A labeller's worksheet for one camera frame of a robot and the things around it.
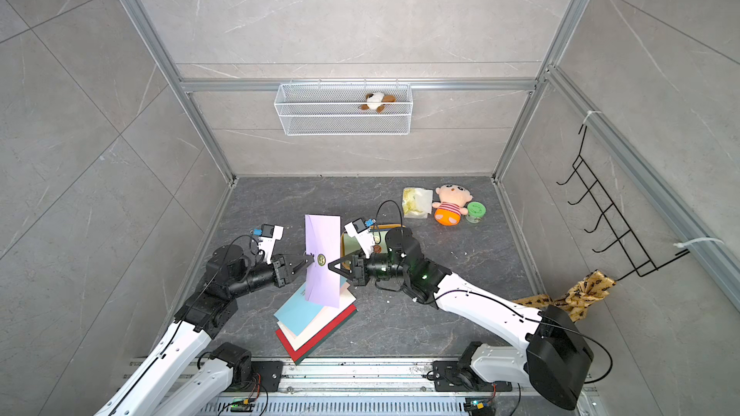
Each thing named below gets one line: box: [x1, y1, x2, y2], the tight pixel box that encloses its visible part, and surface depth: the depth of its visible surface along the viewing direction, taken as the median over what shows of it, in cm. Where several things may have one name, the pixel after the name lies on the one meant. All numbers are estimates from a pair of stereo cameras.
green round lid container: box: [465, 201, 487, 225], surface depth 106 cm
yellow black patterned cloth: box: [512, 269, 617, 322], surface depth 68 cm
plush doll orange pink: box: [431, 182, 474, 227], surface depth 106 cm
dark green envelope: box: [294, 307, 360, 366], surface depth 81 cm
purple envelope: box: [304, 214, 342, 309], surface depth 70 cm
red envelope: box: [275, 304, 358, 363], surface depth 81 cm
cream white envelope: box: [276, 288, 357, 352], surface depth 83 cm
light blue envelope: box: [273, 282, 324, 337], surface depth 86 cm
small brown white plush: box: [358, 92, 397, 113], surface depth 90 cm
